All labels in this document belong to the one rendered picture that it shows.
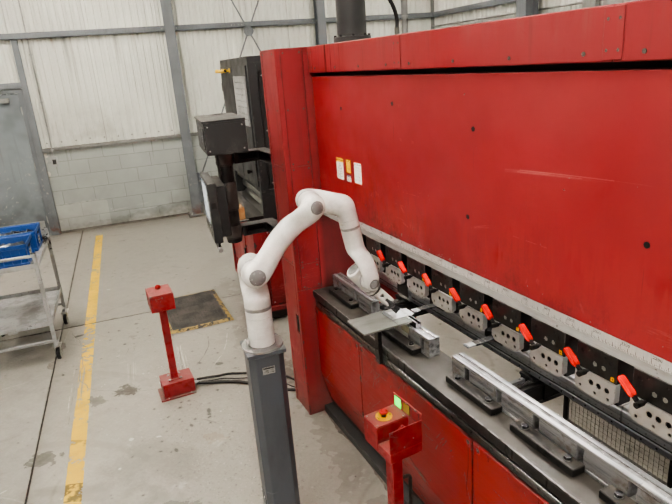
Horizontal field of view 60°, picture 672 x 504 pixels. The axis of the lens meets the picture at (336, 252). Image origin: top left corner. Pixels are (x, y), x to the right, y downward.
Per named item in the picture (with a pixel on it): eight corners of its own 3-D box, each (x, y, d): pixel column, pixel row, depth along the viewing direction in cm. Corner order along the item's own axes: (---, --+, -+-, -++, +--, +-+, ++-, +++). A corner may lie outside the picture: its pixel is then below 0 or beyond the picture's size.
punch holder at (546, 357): (529, 360, 202) (530, 317, 197) (547, 353, 205) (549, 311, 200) (561, 379, 189) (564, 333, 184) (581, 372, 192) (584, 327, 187)
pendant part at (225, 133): (211, 242, 394) (193, 115, 367) (247, 237, 401) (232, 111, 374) (221, 264, 348) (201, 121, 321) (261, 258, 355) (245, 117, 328)
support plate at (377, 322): (347, 322, 285) (346, 320, 284) (393, 309, 295) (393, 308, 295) (364, 336, 269) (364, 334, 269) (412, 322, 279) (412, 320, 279)
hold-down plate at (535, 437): (509, 430, 214) (509, 423, 213) (520, 425, 216) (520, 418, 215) (572, 478, 188) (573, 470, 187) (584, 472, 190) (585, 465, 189)
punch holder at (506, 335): (491, 338, 219) (491, 298, 214) (508, 332, 223) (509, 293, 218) (519, 354, 206) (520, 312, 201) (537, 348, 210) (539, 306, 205)
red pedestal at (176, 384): (157, 389, 428) (137, 285, 402) (191, 380, 438) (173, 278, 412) (161, 402, 411) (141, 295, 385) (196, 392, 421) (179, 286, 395)
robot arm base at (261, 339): (246, 358, 255) (241, 320, 249) (238, 340, 272) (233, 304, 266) (287, 348, 261) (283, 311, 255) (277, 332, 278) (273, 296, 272)
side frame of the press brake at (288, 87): (295, 398, 404) (258, 51, 333) (400, 365, 437) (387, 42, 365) (309, 415, 383) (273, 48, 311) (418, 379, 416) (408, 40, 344)
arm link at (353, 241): (370, 227, 255) (384, 288, 266) (353, 220, 269) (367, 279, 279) (353, 234, 252) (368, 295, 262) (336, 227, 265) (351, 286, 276)
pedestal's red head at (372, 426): (364, 439, 249) (362, 403, 243) (395, 426, 256) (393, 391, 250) (390, 465, 232) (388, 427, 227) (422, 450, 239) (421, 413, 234)
